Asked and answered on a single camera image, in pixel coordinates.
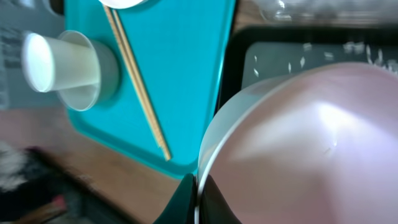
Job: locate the grey bowl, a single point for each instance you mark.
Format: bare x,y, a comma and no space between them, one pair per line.
106,70

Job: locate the clear plastic waste bin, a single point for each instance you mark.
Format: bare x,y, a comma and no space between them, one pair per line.
329,12

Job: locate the large white plate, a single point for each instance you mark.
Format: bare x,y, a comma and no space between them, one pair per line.
121,4

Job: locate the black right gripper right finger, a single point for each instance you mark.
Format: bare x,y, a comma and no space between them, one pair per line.
212,207

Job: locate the white paper cup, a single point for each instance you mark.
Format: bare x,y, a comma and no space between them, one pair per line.
51,64

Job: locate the teal plastic tray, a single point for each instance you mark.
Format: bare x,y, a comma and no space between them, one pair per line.
179,47

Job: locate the wooden chopstick left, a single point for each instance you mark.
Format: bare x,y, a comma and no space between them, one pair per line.
112,22

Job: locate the wooden chopstick right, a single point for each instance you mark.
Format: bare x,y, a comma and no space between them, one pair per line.
142,91

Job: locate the wooden chopstick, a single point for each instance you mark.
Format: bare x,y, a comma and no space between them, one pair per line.
142,91
112,22

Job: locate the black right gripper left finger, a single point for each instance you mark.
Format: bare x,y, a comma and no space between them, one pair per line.
180,208

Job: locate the black food waste tray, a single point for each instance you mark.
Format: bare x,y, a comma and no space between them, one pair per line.
258,53

